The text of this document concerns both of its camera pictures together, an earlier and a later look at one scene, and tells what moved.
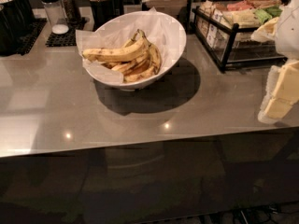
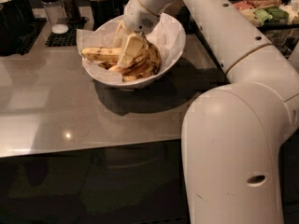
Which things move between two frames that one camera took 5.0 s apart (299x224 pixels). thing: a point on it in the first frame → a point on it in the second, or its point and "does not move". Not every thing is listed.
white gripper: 288,32 → 137,19
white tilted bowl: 127,50 does not move
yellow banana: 130,49 does not move
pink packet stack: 241,6 does not move
